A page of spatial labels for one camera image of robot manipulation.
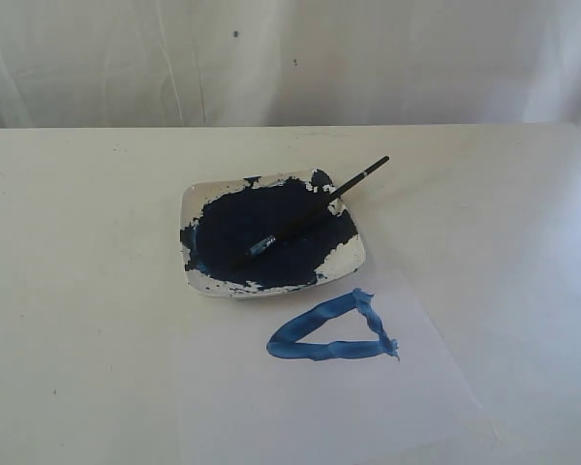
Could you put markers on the black paintbrush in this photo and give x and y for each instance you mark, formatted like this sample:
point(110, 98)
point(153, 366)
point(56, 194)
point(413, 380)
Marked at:
point(296, 223)

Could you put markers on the white paper sheet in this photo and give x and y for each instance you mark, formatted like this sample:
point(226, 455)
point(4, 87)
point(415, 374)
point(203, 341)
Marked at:
point(239, 404)

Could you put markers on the white plate with blue paint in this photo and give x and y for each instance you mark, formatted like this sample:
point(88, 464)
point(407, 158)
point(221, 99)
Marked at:
point(230, 242)

